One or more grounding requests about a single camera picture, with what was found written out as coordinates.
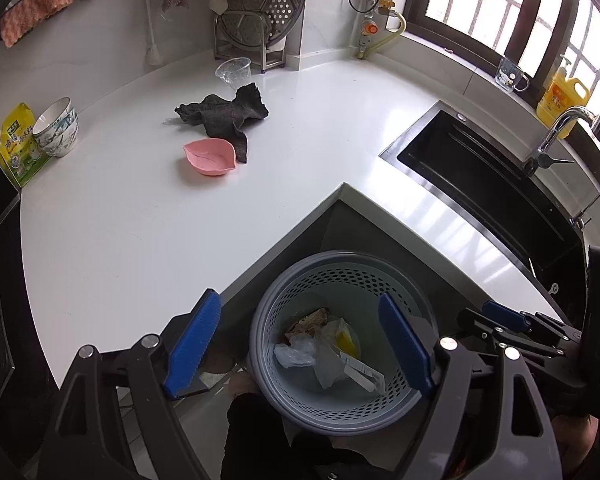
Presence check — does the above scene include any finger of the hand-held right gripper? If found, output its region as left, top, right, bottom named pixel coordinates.
left=456, top=308, right=567, bottom=359
left=481, top=300, right=582, bottom=343

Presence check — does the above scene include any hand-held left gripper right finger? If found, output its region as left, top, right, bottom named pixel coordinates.
left=377, top=291, right=563, bottom=480

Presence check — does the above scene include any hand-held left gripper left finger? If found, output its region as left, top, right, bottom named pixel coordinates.
left=37, top=287, right=223, bottom=480

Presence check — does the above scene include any white paper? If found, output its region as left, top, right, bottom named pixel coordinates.
left=314, top=316, right=355, bottom=390

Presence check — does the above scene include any printed snack wrapper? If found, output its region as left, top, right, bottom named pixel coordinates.
left=285, top=307, right=333, bottom=338

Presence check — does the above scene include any clear plastic bag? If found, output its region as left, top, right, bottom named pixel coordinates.
left=273, top=337, right=321, bottom=368

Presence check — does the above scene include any grey perforated waste basket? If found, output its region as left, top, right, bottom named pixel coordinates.
left=249, top=250, right=440, bottom=433

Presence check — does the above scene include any thin metal tap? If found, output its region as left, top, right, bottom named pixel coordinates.
left=570, top=170, right=600, bottom=231

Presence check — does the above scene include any black kitchen sink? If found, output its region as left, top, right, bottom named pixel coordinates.
left=380, top=100, right=596, bottom=321

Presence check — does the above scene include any grey corner cabinet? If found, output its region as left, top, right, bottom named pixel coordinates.
left=220, top=200, right=481, bottom=321

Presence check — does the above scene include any chrome faucet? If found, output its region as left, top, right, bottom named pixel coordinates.
left=522, top=106, right=600, bottom=177

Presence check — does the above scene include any pink leaf-shaped dish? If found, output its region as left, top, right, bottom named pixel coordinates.
left=182, top=139, right=237, bottom=177

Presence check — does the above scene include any yellow oil bottle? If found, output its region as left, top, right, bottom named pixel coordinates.
left=536, top=55, right=592, bottom=128

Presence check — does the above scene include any dark grey cloth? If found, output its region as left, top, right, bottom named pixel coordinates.
left=174, top=82, right=270, bottom=164

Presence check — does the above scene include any glass mug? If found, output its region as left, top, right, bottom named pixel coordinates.
left=495, top=56, right=531, bottom=93

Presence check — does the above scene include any patterned ceramic bowl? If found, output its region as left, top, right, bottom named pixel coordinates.
left=32, top=97, right=74, bottom=136
left=35, top=110, right=79, bottom=158

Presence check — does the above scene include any yellow green refill pouch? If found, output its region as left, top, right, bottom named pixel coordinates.
left=0, top=102, right=51, bottom=188

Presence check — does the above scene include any clear plastic cup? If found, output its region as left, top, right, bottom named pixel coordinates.
left=215, top=57, right=252, bottom=86

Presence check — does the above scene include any metal plate rack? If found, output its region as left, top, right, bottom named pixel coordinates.
left=214, top=10, right=288, bottom=73

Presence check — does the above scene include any gas valve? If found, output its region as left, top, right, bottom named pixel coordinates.
left=357, top=0, right=396, bottom=61

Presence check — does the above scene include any pink wavy dishcloth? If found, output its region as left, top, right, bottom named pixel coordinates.
left=0, top=0, right=75, bottom=48

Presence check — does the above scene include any dark window frame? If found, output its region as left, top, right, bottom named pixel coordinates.
left=405, top=0, right=600, bottom=126

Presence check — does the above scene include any yellow gas hose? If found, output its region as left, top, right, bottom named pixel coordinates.
left=367, top=7, right=408, bottom=58

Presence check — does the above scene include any white long-handled brush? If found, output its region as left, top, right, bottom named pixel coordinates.
left=142, top=0, right=163, bottom=66

